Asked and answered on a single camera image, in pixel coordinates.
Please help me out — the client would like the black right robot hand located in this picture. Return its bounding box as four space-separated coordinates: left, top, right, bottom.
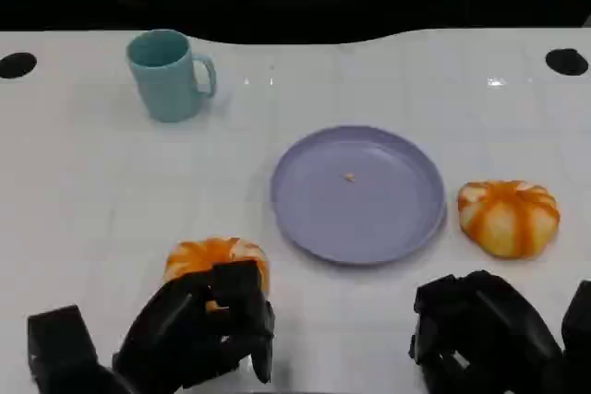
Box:
407 269 565 394

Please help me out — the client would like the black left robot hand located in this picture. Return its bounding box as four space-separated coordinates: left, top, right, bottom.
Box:
112 258 277 390

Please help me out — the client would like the orange white toy bread roll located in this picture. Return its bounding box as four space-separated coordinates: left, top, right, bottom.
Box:
163 236 271 313
456 179 561 259

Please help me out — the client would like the lilac plate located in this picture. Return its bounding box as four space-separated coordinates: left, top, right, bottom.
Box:
269 124 448 268

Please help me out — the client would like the pale green mug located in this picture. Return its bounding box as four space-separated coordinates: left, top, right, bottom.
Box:
126 28 218 124

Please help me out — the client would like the black table grommet hole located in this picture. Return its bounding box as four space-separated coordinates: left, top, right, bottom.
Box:
544 47 590 77
0 52 38 80

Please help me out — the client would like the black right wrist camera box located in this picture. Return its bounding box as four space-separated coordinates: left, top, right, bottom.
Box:
560 279 591 394

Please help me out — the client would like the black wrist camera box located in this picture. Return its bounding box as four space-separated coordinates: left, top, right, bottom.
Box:
26 304 101 382
560 279 591 394

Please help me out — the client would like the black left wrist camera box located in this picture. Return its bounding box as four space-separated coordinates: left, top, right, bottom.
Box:
26 304 101 382

